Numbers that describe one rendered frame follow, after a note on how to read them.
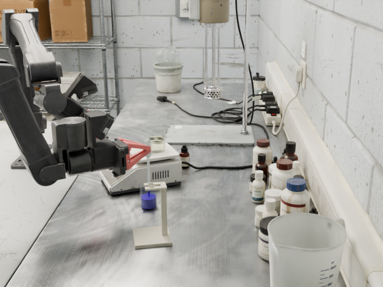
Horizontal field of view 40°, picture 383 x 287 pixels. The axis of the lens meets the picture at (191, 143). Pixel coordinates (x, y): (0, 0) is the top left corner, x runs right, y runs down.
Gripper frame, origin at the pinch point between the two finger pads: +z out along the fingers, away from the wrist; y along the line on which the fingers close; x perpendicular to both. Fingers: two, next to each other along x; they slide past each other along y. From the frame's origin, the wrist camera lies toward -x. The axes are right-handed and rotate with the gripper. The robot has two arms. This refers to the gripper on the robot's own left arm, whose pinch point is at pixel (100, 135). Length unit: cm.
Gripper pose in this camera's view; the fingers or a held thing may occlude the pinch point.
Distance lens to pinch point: 144.5
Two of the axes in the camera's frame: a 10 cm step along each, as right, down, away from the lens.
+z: 7.1, 5.3, 4.7
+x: -6.0, 8.0, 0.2
